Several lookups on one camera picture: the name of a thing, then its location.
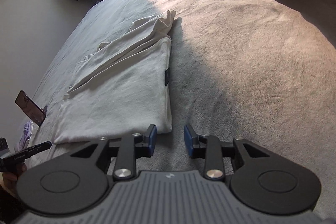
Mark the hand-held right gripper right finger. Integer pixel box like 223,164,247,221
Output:
183,123,271,180

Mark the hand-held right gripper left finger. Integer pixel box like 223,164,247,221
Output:
70,124,158,180

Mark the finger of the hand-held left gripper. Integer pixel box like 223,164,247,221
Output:
23,141,52,158

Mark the white shirt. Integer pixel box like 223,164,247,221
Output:
52,9,183,145

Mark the person's left hand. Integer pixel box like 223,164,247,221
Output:
0,163,28,199

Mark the purple patterned white cloth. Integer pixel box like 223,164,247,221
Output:
15,121,34,151

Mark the smartphone on stand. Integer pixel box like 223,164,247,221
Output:
15,90,48,126

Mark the bed with grey sheet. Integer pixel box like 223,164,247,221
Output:
16,0,336,222

